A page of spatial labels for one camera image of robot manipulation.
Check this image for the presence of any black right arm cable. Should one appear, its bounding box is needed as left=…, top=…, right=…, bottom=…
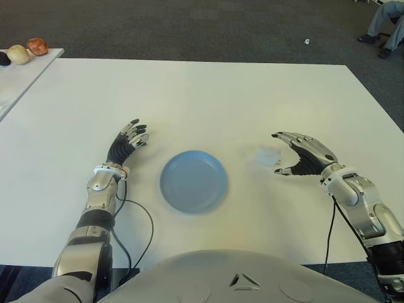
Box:
left=323, top=195, right=337, bottom=275

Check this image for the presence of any reddish brown bread roll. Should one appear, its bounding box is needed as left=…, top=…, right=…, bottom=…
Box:
left=26, top=37, right=50, bottom=57

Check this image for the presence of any seated person in jeans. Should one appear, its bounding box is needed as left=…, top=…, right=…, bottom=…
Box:
left=357, top=0, right=404, bottom=59

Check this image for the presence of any blue round plate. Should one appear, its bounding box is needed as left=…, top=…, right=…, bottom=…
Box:
left=159, top=150, right=229, bottom=216

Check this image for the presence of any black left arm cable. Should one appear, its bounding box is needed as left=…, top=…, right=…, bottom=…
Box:
left=109, top=176, right=155, bottom=285

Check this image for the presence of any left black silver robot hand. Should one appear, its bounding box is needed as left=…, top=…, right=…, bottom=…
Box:
left=106, top=118, right=150, bottom=167

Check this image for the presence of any beige bread roll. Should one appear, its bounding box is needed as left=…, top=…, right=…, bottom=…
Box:
left=7, top=44, right=31, bottom=66

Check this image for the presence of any white charger block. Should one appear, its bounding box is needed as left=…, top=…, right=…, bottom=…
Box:
left=254, top=145, right=282, bottom=167

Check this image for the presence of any grey robot torso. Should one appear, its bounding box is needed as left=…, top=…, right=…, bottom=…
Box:
left=97, top=249, right=386, bottom=303

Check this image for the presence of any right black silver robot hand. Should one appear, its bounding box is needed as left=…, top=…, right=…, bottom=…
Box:
left=271, top=131, right=339, bottom=176

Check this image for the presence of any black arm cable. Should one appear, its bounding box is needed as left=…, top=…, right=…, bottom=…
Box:
left=109, top=176, right=155, bottom=285
left=323, top=195, right=337, bottom=275

